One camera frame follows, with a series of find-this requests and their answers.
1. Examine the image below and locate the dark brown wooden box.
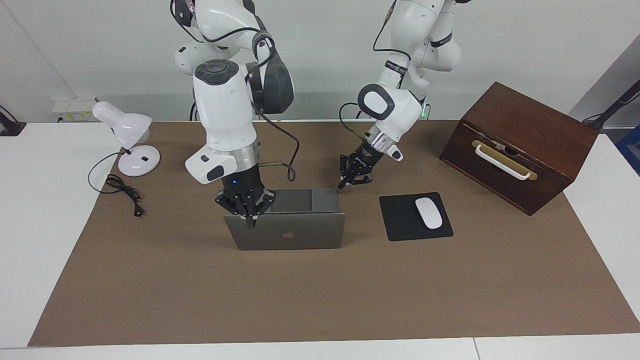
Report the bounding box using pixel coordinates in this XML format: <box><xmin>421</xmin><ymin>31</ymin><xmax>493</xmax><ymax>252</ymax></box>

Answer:
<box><xmin>439</xmin><ymin>81</ymin><xmax>599</xmax><ymax>216</ymax></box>

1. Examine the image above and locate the white computer mouse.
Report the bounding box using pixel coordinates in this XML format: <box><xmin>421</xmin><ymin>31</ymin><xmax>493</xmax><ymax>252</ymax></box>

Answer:
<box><xmin>415</xmin><ymin>197</ymin><xmax>444</xmax><ymax>230</ymax></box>

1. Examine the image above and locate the white box handle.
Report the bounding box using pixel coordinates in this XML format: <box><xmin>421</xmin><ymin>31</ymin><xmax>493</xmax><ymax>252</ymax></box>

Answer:
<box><xmin>474</xmin><ymin>144</ymin><xmax>532</xmax><ymax>181</ymax></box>

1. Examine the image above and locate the white desk lamp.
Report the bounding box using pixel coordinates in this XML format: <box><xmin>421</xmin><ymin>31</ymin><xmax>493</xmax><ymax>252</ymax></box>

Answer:
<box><xmin>92</xmin><ymin>101</ymin><xmax>162</xmax><ymax>178</ymax></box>

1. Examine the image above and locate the white wall power strip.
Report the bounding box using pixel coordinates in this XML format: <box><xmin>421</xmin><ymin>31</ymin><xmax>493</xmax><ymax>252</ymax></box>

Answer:
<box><xmin>51</xmin><ymin>97</ymin><xmax>98</xmax><ymax>123</ymax></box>

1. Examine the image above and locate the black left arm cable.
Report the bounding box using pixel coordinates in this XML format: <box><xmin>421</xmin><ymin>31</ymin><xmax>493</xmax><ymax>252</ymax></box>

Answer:
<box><xmin>339</xmin><ymin>0</ymin><xmax>413</xmax><ymax>147</ymax></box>

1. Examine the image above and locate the black clamp mount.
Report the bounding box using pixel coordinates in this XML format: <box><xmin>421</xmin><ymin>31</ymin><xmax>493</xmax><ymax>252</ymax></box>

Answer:
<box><xmin>0</xmin><ymin>106</ymin><xmax>27</xmax><ymax>137</ymax></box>

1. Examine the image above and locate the gold handle plate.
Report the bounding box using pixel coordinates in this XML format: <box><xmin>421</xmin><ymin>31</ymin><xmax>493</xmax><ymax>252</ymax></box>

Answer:
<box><xmin>472</xmin><ymin>139</ymin><xmax>539</xmax><ymax>181</ymax></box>

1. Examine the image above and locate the brown table mat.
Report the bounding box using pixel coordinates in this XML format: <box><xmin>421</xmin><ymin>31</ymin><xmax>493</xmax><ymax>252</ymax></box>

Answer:
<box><xmin>27</xmin><ymin>120</ymin><xmax>640</xmax><ymax>347</ymax></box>

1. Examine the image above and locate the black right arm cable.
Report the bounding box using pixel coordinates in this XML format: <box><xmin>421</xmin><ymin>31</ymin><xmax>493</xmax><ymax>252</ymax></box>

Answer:
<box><xmin>250</xmin><ymin>27</ymin><xmax>301</xmax><ymax>182</ymax></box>

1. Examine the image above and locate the grey aluminium laptop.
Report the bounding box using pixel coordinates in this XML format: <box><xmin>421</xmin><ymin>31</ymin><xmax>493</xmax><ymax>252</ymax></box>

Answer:
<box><xmin>223</xmin><ymin>188</ymin><xmax>347</xmax><ymax>251</ymax></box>

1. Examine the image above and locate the black stand pole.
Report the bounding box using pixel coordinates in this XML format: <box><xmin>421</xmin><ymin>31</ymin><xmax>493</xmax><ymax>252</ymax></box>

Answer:
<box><xmin>582</xmin><ymin>79</ymin><xmax>640</xmax><ymax>132</ymax></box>

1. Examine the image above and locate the blue crate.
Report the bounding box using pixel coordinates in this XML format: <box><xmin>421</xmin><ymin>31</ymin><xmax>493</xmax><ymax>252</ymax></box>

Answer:
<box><xmin>616</xmin><ymin>125</ymin><xmax>640</xmax><ymax>176</ymax></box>

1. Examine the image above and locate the black lamp power cable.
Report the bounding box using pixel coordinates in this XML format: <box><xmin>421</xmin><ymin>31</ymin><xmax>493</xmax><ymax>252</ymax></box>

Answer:
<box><xmin>88</xmin><ymin>151</ymin><xmax>146</xmax><ymax>218</ymax></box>

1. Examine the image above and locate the black mouse pad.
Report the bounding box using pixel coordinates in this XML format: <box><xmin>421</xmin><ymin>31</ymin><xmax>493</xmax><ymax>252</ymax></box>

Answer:
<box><xmin>379</xmin><ymin>192</ymin><xmax>454</xmax><ymax>242</ymax></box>

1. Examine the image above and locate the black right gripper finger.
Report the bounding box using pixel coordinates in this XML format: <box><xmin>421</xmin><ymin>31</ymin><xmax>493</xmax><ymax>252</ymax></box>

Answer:
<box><xmin>215</xmin><ymin>192</ymin><xmax>251</xmax><ymax>220</ymax></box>
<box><xmin>247</xmin><ymin>190</ymin><xmax>277</xmax><ymax>228</ymax></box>

